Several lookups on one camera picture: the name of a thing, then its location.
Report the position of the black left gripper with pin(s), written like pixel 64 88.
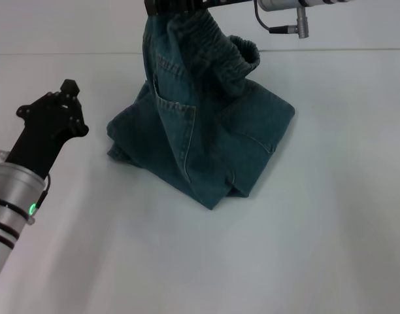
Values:
pixel 46 131

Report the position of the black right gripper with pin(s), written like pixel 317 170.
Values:
pixel 226 2

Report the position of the blue denim shorts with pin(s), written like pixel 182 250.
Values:
pixel 203 131

